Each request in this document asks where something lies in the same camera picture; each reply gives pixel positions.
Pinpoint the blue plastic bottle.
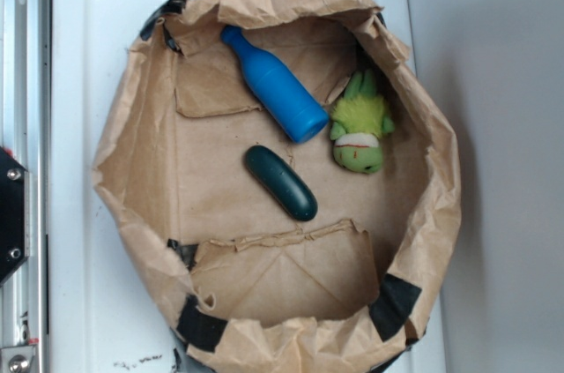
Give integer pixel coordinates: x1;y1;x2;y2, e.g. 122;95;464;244
220;26;329;144

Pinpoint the green plush toy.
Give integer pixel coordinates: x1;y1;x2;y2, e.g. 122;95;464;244
330;70;395;174

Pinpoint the black mounting plate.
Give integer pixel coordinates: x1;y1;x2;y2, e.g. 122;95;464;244
0;147;29;287

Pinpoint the white plastic bin lid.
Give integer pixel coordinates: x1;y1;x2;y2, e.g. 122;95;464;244
47;0;455;373

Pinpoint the aluminium frame rail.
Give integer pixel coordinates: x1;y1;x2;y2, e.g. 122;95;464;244
1;0;50;372

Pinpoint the dark green toy cucumber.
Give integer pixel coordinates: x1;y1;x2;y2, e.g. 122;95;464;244
244;145;318;221

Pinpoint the brown paper bag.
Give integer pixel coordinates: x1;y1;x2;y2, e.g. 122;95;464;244
93;0;461;372

